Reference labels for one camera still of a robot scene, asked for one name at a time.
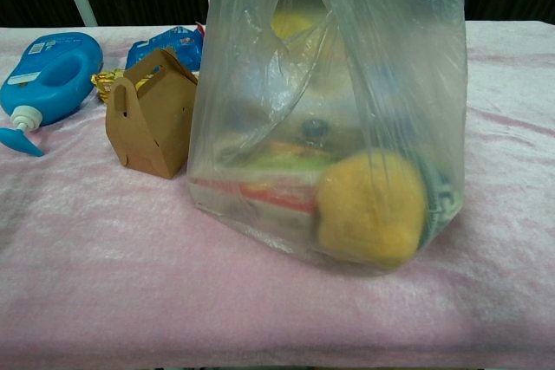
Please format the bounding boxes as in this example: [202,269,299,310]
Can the clear plastic bag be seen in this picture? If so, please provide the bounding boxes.
[186,0,469,278]

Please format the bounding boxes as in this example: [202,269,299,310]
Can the yellow marshmallow bag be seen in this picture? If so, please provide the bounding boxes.
[268,8,317,42]

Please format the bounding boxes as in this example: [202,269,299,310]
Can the white printed carton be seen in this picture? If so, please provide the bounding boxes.
[190,135,335,232]

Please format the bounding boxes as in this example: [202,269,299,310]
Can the yellow soft item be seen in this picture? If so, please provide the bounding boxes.
[315,149,429,270]

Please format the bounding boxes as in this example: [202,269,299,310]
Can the brown cardboard gable box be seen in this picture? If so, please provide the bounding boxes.
[105,48,199,180]

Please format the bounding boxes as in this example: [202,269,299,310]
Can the blue snack packet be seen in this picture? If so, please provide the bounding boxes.
[125,22,205,72]

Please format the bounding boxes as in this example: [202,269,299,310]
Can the green printed can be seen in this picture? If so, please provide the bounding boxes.
[415,157,461,245]

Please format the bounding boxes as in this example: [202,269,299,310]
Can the pink velvet table cloth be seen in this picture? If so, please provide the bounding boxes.
[0,21,555,369]

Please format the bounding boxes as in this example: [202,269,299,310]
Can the gold biscuit packet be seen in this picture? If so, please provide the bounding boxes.
[89,67,166,105]

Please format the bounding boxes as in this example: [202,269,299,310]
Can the blue pump detergent bottle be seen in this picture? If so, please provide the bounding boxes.
[0,31,105,158]

